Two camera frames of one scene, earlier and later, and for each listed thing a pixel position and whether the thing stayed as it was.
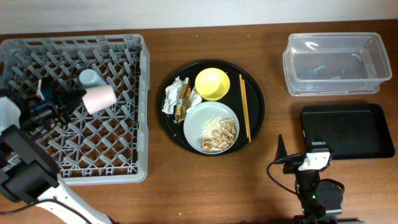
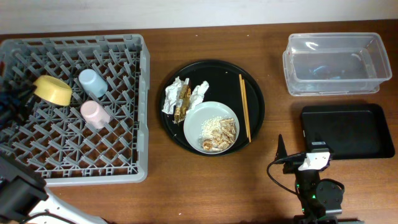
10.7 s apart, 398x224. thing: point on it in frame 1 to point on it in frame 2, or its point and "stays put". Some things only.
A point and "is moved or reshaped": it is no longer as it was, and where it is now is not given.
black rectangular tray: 352,132 stays put
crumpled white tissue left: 172,94 stays put
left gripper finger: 69,105 to 28,107
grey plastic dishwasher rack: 109,147 stays put
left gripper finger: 74,93 to 28,89
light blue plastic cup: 89,78 stays put
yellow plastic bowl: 212,84 is moved or reshaped
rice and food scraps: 217,134 stays put
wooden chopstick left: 242,92 stays put
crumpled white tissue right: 195,98 stays put
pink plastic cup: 99,98 to 95,114
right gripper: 281,151 stays put
